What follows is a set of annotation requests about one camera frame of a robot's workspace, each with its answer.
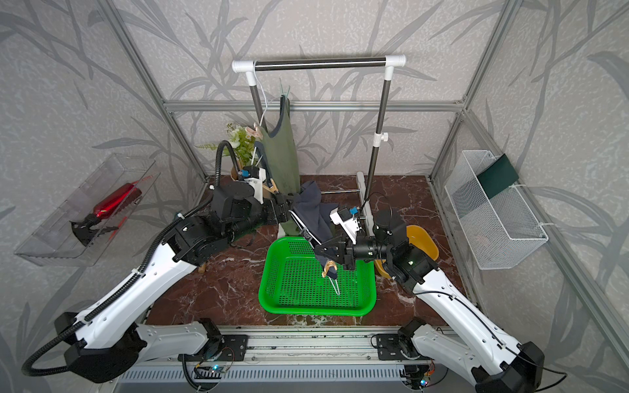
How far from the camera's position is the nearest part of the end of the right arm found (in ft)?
1.82

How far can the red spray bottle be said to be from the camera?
2.02 ft

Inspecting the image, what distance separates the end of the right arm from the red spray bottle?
552 mm
